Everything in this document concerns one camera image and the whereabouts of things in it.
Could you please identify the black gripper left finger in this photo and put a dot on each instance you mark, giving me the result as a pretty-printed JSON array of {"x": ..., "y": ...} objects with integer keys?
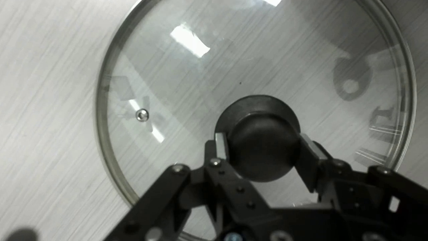
[{"x": 214, "y": 183}]

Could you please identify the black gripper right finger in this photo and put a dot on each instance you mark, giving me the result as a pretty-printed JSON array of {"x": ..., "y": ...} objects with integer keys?
[{"x": 356, "y": 192}]

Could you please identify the glass lid with black knob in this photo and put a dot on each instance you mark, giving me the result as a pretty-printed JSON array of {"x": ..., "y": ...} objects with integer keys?
[{"x": 268, "y": 68}]

